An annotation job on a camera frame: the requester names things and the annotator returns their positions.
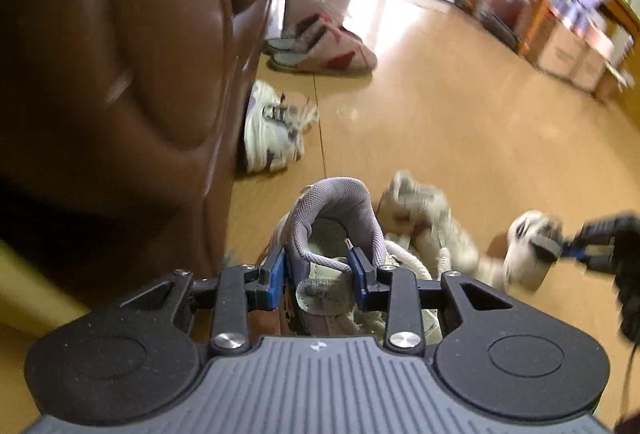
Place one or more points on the brown leather sofa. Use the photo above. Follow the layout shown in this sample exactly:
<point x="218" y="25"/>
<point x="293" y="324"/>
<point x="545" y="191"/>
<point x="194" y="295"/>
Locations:
<point x="125" y="63"/>

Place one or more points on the lavender plush toy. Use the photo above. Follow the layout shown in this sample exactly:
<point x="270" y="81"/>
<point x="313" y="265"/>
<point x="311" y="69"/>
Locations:
<point x="582" y="1"/>

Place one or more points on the lavender lace sneaker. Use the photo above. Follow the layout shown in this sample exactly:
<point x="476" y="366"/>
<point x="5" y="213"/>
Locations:
<point x="325" y="214"/>
<point x="270" y="133"/>

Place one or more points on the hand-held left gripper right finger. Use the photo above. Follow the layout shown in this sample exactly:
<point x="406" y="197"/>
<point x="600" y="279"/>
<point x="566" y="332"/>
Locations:
<point x="357" y="279"/>

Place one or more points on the dark patterned object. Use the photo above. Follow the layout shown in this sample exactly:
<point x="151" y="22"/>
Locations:
<point x="497" y="26"/>

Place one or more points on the cardboard box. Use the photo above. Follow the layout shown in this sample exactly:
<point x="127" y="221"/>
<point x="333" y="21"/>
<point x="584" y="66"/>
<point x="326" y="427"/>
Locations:
<point x="592" y="68"/>
<point x="562" y="48"/>

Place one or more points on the person's maroon clothing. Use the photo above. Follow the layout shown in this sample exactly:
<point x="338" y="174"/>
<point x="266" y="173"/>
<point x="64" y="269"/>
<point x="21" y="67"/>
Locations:
<point x="629" y="426"/>

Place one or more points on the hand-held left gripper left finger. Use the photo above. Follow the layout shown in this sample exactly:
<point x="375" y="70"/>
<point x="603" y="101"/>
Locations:
<point x="275" y="284"/>

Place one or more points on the wooden table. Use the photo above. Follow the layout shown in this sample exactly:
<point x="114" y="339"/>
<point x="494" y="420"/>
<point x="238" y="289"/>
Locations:
<point x="540" y="13"/>

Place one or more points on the grey red slipper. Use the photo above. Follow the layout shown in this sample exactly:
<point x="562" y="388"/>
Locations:
<point x="330" y="53"/>
<point x="310" y="26"/>

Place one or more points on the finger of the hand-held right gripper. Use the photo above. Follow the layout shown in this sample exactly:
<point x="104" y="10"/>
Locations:
<point x="605" y="229"/>
<point x="580" y="254"/>

